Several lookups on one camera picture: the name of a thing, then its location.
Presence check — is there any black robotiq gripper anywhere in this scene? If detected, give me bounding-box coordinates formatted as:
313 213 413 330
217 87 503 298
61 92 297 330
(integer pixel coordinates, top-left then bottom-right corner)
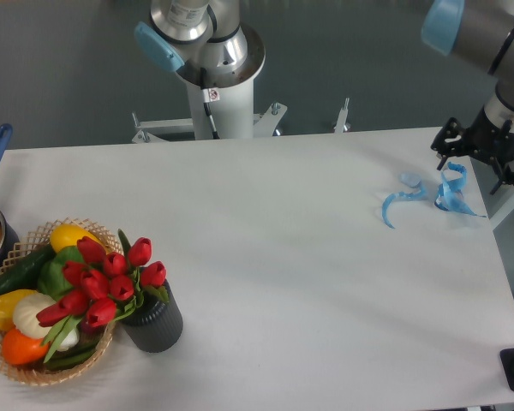
430 106 514 195

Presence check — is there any green cucumber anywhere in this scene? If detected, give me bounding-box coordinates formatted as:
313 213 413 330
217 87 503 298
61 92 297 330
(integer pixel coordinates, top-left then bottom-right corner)
0 244 56 295

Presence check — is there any white steamed bun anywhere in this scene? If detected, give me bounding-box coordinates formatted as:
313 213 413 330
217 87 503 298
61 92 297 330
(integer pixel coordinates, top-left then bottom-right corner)
12 293 55 339

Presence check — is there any woven bamboo basket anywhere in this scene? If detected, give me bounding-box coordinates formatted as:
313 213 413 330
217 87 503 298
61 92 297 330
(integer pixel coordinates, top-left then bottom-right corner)
0 217 121 386

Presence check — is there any yellow lemon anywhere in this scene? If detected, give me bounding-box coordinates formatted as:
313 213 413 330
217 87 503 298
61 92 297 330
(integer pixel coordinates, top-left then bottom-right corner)
50 223 105 253

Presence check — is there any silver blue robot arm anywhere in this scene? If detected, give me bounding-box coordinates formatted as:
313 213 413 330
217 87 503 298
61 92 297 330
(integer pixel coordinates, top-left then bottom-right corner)
421 1 514 187

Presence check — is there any yellow bell pepper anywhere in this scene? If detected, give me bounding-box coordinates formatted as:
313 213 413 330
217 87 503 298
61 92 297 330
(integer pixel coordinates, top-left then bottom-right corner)
0 289 37 331

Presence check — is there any green bok choy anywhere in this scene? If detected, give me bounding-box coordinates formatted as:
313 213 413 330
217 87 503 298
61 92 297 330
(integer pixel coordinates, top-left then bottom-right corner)
36 245 86 352

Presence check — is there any dark grey ribbed vase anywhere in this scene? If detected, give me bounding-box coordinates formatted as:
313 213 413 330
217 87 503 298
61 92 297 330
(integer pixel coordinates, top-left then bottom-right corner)
120 281 183 353

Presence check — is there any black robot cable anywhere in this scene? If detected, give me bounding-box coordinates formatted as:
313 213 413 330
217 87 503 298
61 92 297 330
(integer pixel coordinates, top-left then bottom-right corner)
198 67 220 140

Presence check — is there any orange fruit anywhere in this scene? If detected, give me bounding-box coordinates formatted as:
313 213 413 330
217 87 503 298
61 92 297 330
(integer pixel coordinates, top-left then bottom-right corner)
1 328 49 366

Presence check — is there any tangled blue tape strip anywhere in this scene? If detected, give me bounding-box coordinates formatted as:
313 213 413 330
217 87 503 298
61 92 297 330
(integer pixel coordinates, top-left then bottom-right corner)
434 162 487 217

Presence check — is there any clear tape piece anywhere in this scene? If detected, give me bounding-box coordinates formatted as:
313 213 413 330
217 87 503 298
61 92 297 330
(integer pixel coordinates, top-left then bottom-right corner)
399 172 421 188

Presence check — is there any red tulip bouquet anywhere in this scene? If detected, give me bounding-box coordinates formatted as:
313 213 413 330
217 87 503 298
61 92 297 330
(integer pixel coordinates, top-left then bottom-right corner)
36 229 171 364

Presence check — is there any curved blue tape strip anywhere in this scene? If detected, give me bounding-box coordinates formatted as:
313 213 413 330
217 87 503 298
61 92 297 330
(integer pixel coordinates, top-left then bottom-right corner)
381 180 427 229

